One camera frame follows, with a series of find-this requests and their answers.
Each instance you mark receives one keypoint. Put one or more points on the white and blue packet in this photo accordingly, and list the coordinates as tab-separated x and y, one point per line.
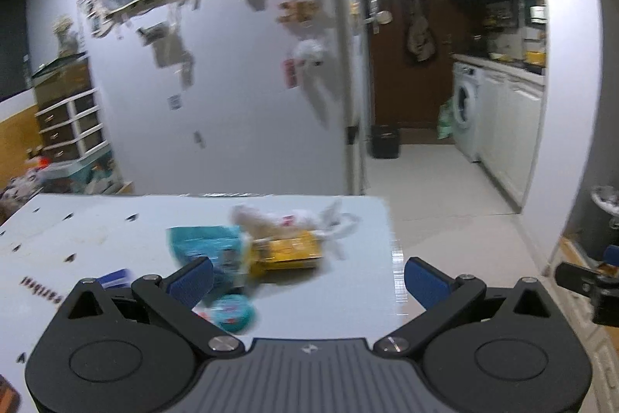
116	278

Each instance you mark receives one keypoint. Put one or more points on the white plush toy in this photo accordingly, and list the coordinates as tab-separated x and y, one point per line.
309	52

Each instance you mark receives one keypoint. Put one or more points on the teal round container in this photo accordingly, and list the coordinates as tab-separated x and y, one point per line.
233	314

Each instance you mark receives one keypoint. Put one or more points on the hanging strainer ladle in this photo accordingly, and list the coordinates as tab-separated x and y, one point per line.
383	16

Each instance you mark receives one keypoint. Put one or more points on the black floor bin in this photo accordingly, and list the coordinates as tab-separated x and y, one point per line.
385	142

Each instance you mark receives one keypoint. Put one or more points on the wooden toy on wall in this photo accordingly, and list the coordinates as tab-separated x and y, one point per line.
297	12

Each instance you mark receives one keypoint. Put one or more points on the white kitchen cabinets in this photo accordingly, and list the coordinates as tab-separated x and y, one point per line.
512	132

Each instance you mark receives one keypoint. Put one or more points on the pink hanging tag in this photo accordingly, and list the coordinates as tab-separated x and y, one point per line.
290	73

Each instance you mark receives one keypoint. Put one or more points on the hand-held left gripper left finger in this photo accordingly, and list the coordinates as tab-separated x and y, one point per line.
193	281

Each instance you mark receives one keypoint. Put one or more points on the foil-wrapped white table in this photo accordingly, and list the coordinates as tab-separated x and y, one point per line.
121	229

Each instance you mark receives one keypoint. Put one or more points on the brown wooden door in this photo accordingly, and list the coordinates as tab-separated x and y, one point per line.
411	93

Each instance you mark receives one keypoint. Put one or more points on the green plastic bag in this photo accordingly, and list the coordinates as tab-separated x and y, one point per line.
445	120

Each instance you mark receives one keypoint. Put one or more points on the dried flowers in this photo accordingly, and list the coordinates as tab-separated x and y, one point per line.
66	35

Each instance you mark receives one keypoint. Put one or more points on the cloth bag on door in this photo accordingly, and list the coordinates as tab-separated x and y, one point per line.
419	38

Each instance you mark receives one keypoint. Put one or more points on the teal snack packet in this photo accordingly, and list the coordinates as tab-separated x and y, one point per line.
208	243

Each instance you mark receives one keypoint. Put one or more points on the white knotted plastic bag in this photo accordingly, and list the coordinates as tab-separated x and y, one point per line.
285	219

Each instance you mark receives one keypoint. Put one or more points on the pile of toys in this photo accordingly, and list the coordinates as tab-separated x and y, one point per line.
58	180

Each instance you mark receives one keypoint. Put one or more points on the white drawer cabinet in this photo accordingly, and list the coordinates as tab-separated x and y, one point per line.
72	118

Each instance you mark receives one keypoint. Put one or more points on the brown snack packet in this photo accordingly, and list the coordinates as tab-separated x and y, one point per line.
610	269

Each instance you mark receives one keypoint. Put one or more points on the grey bin with white liner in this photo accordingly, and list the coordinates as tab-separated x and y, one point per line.
604	214

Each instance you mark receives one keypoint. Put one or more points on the yellow snack packet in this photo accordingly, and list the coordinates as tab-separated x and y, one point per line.
290	251

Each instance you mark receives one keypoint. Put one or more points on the white washing machine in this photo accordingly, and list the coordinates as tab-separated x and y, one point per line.
466	110

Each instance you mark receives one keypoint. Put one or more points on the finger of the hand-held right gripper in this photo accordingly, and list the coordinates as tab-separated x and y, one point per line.
612	253
575	277

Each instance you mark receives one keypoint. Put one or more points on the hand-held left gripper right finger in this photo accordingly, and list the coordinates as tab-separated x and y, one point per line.
426	283

